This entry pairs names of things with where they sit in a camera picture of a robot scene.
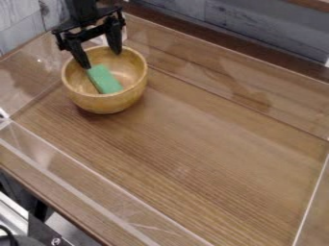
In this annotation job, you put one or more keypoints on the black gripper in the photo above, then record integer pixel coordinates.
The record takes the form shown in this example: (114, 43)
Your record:
(84, 13)

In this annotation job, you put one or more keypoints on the brown wooden bowl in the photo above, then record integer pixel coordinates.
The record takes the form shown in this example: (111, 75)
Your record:
(130, 69)

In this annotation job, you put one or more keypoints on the green rectangular block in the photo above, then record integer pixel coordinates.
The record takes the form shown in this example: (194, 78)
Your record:
(103, 80)

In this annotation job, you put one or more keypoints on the clear acrylic barrier tray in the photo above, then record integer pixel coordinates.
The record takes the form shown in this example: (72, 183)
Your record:
(216, 162)

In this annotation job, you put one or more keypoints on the black metal bracket with bolt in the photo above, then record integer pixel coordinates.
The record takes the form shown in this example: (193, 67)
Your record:
(43, 233)

